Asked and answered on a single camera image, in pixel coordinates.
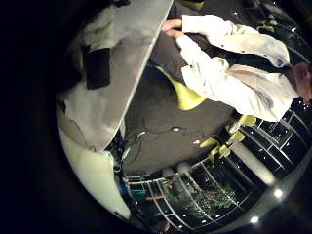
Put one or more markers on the person in white jacket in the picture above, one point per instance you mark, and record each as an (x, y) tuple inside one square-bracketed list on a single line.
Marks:
[(234, 68)]

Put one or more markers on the dark navy clothing piece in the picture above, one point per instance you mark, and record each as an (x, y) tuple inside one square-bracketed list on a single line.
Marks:
[(97, 68)]

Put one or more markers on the white round pillar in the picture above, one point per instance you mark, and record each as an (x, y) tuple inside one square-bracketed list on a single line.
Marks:
[(255, 164)]

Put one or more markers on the small white power adapter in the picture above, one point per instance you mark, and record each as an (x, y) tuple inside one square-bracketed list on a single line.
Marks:
[(175, 129)]

